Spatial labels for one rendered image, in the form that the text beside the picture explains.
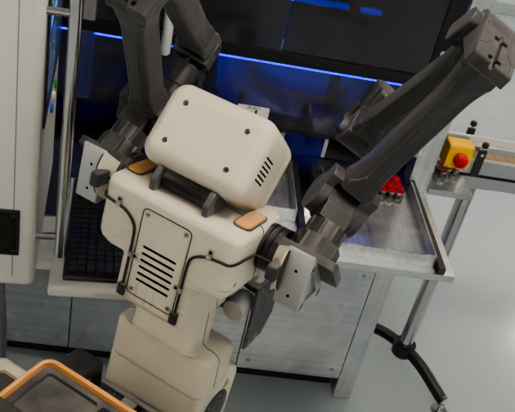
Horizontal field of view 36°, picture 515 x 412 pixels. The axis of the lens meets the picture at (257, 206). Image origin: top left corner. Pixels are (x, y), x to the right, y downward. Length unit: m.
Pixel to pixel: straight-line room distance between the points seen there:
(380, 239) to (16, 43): 1.01
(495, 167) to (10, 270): 1.42
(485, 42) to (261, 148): 0.38
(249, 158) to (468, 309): 2.25
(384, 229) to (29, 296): 1.12
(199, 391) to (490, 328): 2.00
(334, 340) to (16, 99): 1.46
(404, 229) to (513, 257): 1.83
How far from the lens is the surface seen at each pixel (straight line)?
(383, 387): 2.93
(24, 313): 2.61
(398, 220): 2.12
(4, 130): 1.58
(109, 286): 1.81
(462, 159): 2.24
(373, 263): 1.93
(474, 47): 1.26
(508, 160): 2.51
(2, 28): 1.49
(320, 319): 2.56
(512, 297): 3.62
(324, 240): 1.34
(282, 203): 2.05
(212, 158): 1.30
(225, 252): 1.29
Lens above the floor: 1.99
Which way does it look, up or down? 33 degrees down
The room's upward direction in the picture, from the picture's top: 13 degrees clockwise
